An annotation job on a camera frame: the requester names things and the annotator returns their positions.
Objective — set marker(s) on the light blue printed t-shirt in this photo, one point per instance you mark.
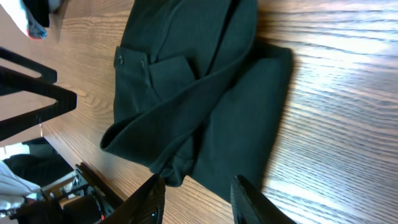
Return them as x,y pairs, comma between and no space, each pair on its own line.
32,16

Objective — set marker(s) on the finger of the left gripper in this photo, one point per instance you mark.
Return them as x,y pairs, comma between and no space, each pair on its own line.
13,82

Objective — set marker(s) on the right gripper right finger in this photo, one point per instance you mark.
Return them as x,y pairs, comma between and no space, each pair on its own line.
251,206

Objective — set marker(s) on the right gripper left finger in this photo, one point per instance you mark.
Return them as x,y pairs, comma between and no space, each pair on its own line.
144,206

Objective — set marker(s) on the black t-shirt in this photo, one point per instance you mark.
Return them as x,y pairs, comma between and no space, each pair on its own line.
197,95

